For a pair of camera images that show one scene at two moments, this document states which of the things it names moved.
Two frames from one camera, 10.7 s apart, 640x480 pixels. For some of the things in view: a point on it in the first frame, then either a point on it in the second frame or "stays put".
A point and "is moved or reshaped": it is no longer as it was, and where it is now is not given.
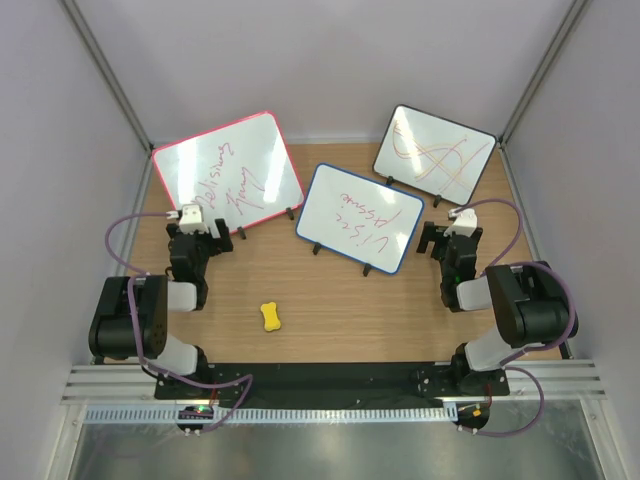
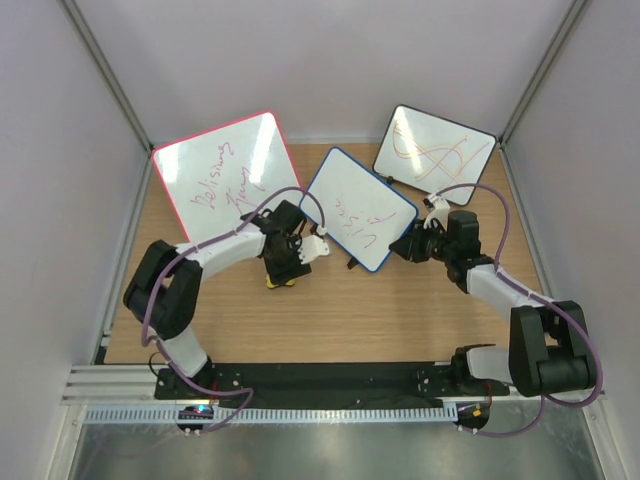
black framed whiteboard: [435, 155] stays put
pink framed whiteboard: [242, 171] stays put
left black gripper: [217, 246] → [294, 271]
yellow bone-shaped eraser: [271, 321] → [272, 285]
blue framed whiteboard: [360, 218] is moved or reshaped
